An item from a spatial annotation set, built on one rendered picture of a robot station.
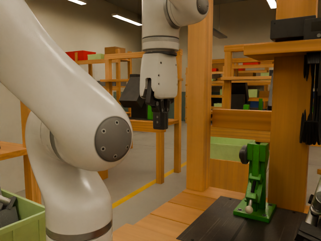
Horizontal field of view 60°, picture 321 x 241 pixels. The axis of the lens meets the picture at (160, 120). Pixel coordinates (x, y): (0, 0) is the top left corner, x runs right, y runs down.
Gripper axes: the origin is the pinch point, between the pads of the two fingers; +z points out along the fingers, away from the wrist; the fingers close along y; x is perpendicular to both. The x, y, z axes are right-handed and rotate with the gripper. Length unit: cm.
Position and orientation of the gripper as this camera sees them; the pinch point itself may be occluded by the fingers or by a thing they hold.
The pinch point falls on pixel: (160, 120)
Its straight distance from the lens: 65.2
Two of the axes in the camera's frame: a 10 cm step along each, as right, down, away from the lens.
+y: -5.2, 1.0, -8.5
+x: 8.5, 0.6, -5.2
